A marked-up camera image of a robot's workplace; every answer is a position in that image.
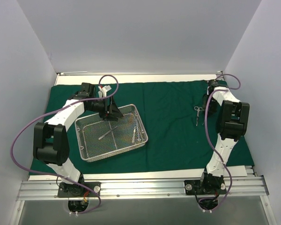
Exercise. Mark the aluminium front rail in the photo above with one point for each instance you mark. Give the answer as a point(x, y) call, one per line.
point(33, 190)

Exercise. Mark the metal mesh instrument tray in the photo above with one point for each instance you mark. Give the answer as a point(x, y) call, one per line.
point(90, 128)

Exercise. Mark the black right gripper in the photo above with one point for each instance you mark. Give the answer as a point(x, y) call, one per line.
point(208, 103)

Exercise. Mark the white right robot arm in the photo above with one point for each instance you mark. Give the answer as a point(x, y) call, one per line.
point(231, 125)

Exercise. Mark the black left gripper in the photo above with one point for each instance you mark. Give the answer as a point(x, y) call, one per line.
point(108, 108)

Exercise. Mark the steel forceps clamp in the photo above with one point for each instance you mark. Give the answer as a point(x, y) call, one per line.
point(136, 134)

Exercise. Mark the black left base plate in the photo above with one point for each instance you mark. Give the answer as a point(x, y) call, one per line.
point(72, 190)

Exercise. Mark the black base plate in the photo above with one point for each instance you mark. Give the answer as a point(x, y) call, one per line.
point(72, 190)
point(197, 187)

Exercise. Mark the steel surgical scissors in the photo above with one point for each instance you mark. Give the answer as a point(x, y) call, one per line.
point(198, 110)

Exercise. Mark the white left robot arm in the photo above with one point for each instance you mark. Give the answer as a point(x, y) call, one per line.
point(50, 144)

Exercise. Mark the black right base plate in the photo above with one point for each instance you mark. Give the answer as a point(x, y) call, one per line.
point(197, 187)

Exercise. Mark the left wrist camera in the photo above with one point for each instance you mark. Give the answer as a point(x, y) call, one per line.
point(103, 90)

